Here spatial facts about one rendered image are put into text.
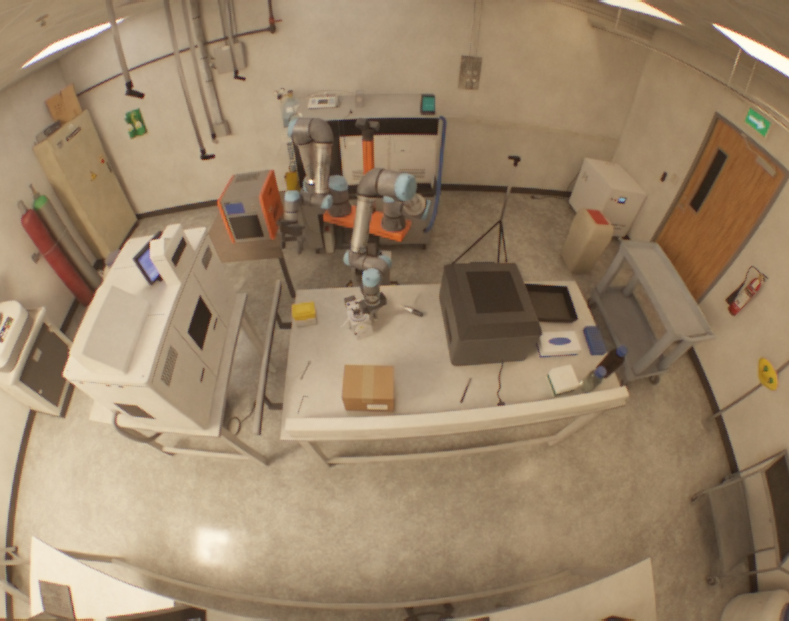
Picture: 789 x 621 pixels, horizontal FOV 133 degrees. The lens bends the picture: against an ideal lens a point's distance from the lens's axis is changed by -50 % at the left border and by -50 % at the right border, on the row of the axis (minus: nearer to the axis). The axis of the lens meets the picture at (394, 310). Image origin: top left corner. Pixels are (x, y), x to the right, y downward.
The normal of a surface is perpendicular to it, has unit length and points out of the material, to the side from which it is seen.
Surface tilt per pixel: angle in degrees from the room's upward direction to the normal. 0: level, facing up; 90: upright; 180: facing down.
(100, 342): 40
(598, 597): 0
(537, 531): 0
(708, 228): 90
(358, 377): 0
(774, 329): 90
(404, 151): 90
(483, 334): 51
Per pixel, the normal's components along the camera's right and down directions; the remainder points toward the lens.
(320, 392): 0.01, -0.61
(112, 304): 0.65, -0.49
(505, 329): 0.06, 0.23
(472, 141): 0.07, 0.79
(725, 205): -1.00, 0.04
